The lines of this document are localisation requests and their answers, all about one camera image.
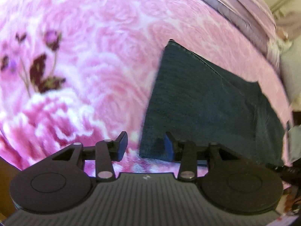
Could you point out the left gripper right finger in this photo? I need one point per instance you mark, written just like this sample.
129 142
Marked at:
171 147

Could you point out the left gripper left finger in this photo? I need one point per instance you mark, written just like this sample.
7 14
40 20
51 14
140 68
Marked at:
121 144

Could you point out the dark blue jeans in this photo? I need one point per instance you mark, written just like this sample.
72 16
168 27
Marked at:
196 100

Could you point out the person's right hand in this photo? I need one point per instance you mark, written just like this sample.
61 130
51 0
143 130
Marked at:
292 203

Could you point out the pink floral blanket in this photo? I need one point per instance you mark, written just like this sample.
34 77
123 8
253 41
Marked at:
82 70

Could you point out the cream headboard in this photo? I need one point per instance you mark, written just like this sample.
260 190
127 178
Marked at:
290 72

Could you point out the hanging lilac garment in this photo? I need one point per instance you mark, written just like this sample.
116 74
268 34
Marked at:
288 29

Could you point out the folded lilac quilt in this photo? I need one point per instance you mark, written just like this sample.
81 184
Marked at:
255 21

